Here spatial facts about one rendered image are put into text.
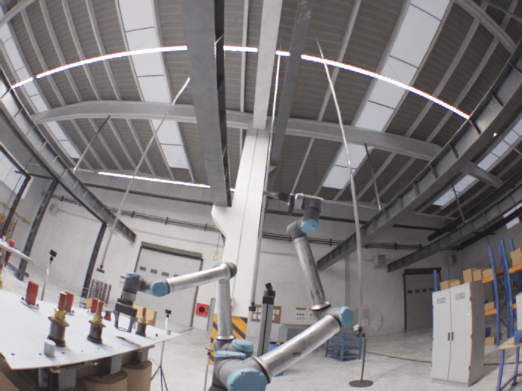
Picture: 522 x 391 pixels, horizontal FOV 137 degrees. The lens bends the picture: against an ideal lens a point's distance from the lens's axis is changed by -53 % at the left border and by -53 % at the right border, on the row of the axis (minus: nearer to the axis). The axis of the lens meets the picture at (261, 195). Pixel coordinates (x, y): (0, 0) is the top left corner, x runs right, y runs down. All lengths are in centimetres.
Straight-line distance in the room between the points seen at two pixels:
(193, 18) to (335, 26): 632
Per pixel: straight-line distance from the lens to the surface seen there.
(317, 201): 126
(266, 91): 788
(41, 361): 80
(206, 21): 331
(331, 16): 871
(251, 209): 679
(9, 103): 932
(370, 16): 916
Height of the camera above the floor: 169
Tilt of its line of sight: 30 degrees up
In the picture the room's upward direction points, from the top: 7 degrees clockwise
